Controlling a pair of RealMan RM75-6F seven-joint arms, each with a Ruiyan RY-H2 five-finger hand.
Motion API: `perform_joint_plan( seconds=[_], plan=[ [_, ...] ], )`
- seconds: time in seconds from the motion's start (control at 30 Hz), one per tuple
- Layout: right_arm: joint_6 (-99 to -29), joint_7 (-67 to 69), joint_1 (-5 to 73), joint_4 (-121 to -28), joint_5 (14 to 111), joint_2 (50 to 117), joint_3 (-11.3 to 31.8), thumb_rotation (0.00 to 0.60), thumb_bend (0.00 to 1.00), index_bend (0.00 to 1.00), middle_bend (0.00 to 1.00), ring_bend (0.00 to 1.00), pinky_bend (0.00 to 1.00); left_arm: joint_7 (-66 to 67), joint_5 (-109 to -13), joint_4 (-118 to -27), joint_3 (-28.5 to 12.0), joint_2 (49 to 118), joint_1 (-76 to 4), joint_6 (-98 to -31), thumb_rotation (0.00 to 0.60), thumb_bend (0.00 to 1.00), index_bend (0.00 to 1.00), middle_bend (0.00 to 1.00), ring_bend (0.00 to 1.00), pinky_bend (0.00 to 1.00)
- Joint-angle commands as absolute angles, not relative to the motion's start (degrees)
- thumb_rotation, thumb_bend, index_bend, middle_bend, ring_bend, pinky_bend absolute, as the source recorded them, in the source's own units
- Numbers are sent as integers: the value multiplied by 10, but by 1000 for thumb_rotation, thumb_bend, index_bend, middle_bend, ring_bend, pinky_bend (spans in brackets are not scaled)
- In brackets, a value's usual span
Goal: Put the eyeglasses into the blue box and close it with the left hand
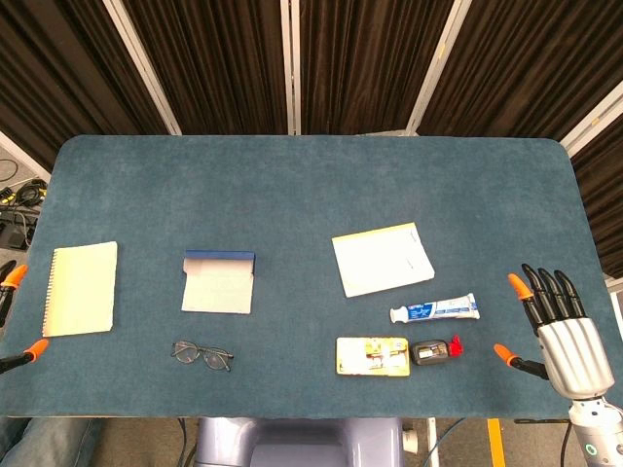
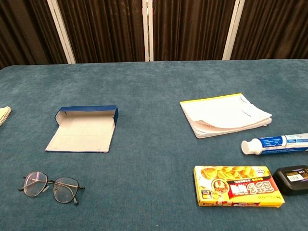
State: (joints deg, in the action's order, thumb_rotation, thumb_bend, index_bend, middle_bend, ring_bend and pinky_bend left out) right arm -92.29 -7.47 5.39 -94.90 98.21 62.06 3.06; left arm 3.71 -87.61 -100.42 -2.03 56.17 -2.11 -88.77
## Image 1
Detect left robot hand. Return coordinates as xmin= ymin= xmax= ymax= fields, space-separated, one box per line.
xmin=0 ymin=260 xmax=51 ymax=376

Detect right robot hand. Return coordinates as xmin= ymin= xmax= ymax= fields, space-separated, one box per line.
xmin=493 ymin=263 xmax=615 ymax=401

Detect black-rimmed eyeglasses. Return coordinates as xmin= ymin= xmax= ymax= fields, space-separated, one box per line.
xmin=170 ymin=341 xmax=235 ymax=374

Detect black foot pedal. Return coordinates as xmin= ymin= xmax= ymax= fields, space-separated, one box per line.
xmin=0 ymin=213 xmax=38 ymax=250

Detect yellow spiral notebook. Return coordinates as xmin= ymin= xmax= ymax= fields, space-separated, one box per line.
xmin=41 ymin=240 xmax=119 ymax=339

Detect white blue toothpaste tube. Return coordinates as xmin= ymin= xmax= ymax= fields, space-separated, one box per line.
xmin=388 ymin=292 xmax=482 ymax=324

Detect black container red cap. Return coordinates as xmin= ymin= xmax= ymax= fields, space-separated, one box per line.
xmin=409 ymin=334 xmax=464 ymax=367

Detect black curtain partition panel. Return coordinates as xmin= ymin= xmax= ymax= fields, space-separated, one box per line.
xmin=116 ymin=0 xmax=298 ymax=136
xmin=0 ymin=0 xmax=182 ymax=172
xmin=559 ymin=80 xmax=623 ymax=281
xmin=291 ymin=0 xmax=468 ymax=136
xmin=406 ymin=0 xmax=623 ymax=147

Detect white table leg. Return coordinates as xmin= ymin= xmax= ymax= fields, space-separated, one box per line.
xmin=425 ymin=416 xmax=442 ymax=467

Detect blue jeans leg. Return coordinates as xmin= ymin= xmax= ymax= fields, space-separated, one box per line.
xmin=0 ymin=416 xmax=103 ymax=467

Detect yellow curry box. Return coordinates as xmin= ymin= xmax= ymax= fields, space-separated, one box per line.
xmin=335 ymin=336 xmax=412 ymax=377

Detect white notepad yellow binding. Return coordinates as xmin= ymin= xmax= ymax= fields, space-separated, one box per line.
xmin=331 ymin=222 xmax=436 ymax=299

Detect lavender robot torso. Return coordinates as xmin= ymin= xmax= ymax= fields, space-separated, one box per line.
xmin=194 ymin=416 xmax=405 ymax=467

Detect blue felt table mat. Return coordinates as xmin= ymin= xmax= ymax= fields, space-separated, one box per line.
xmin=0 ymin=134 xmax=623 ymax=420

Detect black yellow cable bundle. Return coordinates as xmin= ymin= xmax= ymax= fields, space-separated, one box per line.
xmin=0 ymin=177 xmax=50 ymax=220

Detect blue floor cable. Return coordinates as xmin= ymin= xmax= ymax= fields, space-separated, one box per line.
xmin=434 ymin=417 xmax=467 ymax=467

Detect black floor cable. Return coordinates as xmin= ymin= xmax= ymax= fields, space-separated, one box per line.
xmin=176 ymin=417 xmax=190 ymax=467

